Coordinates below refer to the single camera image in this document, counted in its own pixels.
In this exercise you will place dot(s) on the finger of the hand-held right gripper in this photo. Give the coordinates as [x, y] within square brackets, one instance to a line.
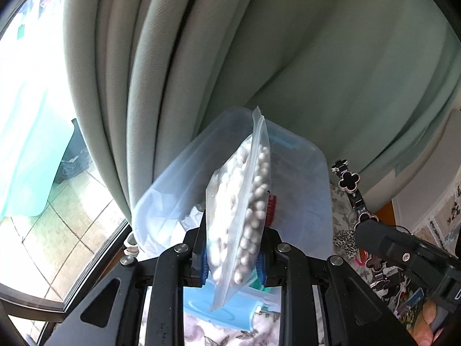
[392, 247]

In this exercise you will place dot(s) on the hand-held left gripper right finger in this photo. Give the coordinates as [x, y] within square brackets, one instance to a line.
[261, 268]

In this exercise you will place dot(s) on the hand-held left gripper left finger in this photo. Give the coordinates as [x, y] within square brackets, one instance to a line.
[204, 263]

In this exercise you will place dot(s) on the pink round mirror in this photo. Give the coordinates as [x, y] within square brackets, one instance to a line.
[360, 257]

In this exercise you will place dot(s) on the leopard print scrunchie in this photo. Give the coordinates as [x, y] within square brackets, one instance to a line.
[344, 243]

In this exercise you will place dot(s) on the red hair claw clip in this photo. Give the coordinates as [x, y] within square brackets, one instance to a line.
[272, 205]

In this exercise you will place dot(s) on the clear bag of white beads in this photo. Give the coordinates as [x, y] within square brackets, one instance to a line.
[248, 205]

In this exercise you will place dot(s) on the clear plastic storage container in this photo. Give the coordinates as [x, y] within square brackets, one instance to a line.
[302, 194]

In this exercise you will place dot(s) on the light blue container lid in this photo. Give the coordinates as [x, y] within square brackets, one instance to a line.
[216, 310]

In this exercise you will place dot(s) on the person's right hand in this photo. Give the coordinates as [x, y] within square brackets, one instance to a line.
[426, 328]

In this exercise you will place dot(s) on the orange wooden board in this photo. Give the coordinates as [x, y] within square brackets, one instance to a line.
[385, 211]

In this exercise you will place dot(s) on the floral fleece blanket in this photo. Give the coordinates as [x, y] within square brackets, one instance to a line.
[230, 337]

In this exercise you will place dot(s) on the pale green curtain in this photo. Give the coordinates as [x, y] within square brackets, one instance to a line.
[216, 61]

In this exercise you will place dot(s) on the teal tarp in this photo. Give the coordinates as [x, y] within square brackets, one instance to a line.
[21, 133]

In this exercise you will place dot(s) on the black window frame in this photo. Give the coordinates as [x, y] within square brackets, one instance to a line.
[90, 259]

